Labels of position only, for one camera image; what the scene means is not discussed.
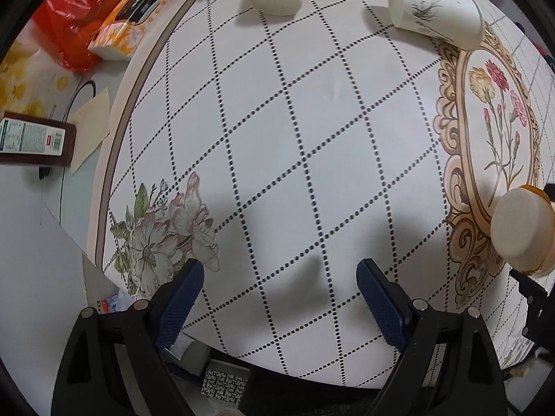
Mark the white floral checked tablecloth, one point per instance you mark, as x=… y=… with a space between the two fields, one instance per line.
x=303 y=138

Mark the white paper cup orange print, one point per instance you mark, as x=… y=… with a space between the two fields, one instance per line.
x=518 y=225

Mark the red plastic bag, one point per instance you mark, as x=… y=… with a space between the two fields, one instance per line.
x=73 y=26

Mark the orange tissue pack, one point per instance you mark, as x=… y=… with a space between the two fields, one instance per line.
x=130 y=17

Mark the beige paper envelope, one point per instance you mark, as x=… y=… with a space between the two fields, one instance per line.
x=93 y=125

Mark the blue red packet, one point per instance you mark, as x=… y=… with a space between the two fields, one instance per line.
x=110 y=305

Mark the white paper cup black print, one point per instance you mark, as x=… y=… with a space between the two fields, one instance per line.
x=438 y=11

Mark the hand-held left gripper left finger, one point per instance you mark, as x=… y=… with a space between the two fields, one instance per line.
x=182 y=305

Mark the brown box green label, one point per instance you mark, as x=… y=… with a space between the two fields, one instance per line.
x=30 y=138

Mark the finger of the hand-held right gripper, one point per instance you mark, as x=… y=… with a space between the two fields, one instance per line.
x=551 y=193
x=540 y=307

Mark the yellow floral cloth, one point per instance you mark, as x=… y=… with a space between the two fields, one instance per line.
x=26 y=91

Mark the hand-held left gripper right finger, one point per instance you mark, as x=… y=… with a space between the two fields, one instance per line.
x=381 y=307

